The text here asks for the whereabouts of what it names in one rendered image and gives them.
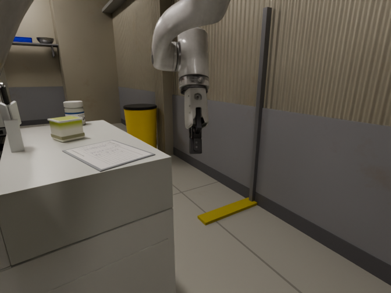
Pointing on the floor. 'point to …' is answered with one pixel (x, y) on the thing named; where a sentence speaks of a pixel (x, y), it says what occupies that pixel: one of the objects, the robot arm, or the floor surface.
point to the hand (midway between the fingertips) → (195, 146)
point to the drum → (142, 122)
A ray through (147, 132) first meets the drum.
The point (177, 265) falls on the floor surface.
